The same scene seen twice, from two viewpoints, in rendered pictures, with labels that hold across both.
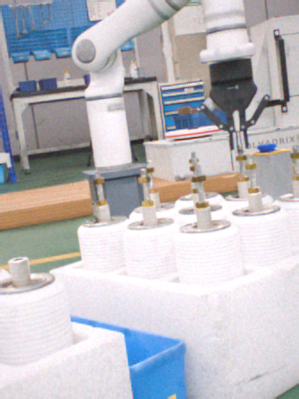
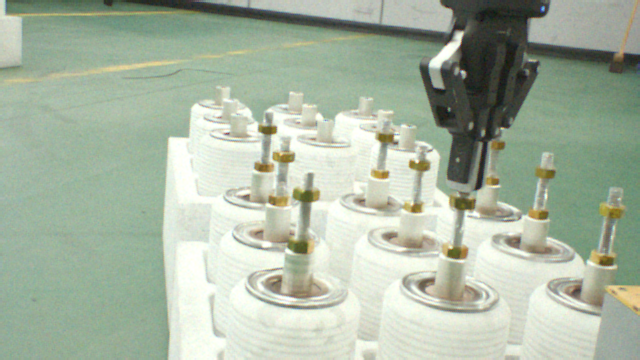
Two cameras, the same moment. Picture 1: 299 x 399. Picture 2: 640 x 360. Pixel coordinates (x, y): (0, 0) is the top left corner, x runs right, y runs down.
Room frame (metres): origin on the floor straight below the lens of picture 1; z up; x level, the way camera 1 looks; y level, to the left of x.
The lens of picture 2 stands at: (1.41, -0.75, 0.48)
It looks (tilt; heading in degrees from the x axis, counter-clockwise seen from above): 14 degrees down; 120
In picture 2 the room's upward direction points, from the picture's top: 6 degrees clockwise
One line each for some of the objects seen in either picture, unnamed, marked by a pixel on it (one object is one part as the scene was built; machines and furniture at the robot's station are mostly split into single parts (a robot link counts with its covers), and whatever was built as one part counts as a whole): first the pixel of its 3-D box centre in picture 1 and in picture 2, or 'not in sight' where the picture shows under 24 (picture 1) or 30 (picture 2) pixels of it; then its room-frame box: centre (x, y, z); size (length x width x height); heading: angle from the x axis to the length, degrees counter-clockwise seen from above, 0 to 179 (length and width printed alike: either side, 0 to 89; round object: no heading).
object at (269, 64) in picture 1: (225, 97); not in sight; (3.54, -0.46, 0.45); 0.82 x 0.57 x 0.74; 103
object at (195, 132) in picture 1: (193, 132); not in sight; (3.47, -0.27, 0.29); 0.30 x 0.30 x 0.06
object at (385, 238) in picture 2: (200, 209); (409, 242); (1.12, -0.08, 0.25); 0.08 x 0.08 x 0.01
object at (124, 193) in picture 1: (122, 227); not in sight; (1.65, 0.08, 0.15); 0.15 x 0.15 x 0.30; 13
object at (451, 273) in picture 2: (245, 190); (451, 276); (1.19, -0.17, 0.26); 0.02 x 0.02 x 0.03
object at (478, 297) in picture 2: (245, 197); (448, 292); (1.19, -0.17, 0.25); 0.08 x 0.08 x 0.01
